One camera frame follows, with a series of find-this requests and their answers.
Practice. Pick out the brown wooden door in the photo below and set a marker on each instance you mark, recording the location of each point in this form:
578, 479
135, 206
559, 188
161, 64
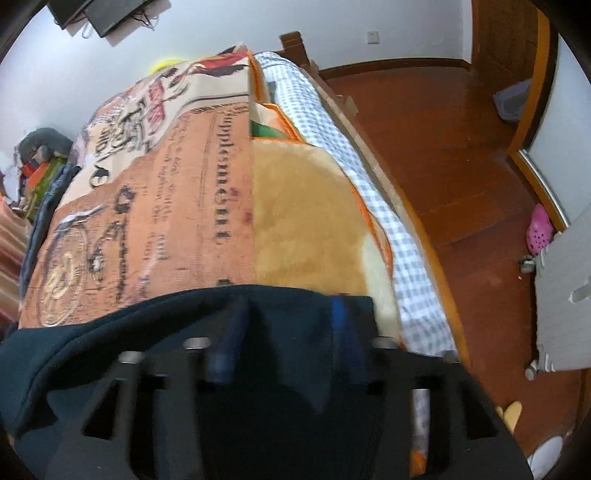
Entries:
505, 40

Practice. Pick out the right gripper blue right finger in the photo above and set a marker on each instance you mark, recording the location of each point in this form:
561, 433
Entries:
348, 341

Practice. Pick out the pink croc slipper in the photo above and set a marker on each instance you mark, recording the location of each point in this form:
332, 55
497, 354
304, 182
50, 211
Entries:
540, 231

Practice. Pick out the grey bin on floor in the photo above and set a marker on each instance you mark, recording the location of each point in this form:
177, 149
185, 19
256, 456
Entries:
510, 102

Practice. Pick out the large black wall television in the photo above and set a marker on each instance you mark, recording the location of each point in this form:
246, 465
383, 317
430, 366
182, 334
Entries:
66, 12

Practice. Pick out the wooden bed post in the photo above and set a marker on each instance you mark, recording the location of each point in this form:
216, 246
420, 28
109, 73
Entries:
292, 48

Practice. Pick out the green patterned storage bag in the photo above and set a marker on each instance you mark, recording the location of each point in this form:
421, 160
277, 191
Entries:
38, 183

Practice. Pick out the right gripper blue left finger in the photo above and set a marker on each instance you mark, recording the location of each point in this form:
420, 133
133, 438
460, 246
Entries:
226, 337

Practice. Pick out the grey plush toy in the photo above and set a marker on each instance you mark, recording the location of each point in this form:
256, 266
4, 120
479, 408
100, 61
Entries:
43, 144

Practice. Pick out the yellow curved headboard pad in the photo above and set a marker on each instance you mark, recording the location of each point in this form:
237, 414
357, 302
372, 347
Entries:
164, 64

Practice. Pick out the folded blue jeans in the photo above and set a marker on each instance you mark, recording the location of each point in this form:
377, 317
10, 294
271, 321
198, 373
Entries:
40, 227

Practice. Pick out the white sliding wardrobe door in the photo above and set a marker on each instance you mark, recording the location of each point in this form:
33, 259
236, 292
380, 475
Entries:
556, 162

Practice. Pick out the dark navy fleece pants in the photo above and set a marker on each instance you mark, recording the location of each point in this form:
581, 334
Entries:
125, 396

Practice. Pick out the white wall socket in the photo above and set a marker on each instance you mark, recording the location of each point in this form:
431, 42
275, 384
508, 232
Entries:
373, 38

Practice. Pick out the blue checkered bed sheet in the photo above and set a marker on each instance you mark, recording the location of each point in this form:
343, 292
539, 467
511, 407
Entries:
428, 314

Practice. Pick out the newspaper print bed blanket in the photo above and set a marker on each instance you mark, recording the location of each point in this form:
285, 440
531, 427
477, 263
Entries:
193, 179

